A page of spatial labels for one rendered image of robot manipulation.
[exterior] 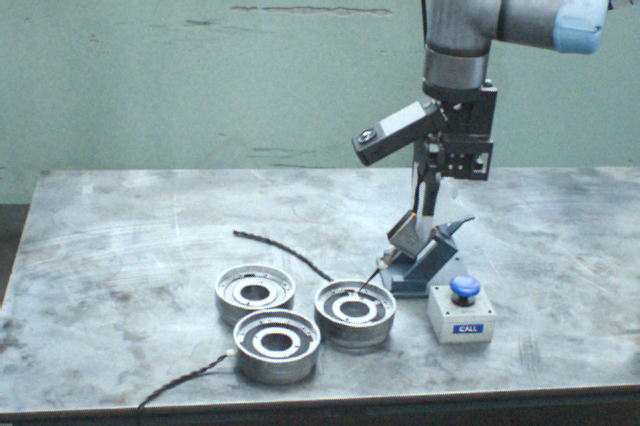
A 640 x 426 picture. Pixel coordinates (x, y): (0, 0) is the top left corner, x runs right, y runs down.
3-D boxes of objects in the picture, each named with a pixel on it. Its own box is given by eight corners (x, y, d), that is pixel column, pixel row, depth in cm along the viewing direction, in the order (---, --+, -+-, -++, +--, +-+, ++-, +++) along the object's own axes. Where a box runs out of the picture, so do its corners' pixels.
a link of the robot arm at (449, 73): (432, 57, 102) (419, 34, 109) (427, 95, 104) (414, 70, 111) (497, 59, 103) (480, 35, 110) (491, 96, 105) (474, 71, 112)
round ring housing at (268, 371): (307, 331, 118) (309, 305, 116) (327, 383, 109) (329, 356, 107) (227, 339, 116) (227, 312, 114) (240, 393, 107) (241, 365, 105)
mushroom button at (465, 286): (450, 322, 118) (455, 290, 115) (442, 304, 121) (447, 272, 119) (479, 321, 118) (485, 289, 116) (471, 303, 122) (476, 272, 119)
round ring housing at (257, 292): (209, 292, 125) (209, 266, 123) (284, 285, 127) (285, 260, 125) (221, 338, 116) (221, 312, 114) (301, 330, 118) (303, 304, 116)
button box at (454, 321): (439, 345, 117) (444, 314, 115) (426, 313, 123) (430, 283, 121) (499, 343, 119) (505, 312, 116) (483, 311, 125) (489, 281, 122)
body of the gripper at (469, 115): (487, 187, 111) (502, 95, 105) (418, 186, 110) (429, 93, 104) (472, 159, 118) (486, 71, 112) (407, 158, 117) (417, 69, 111)
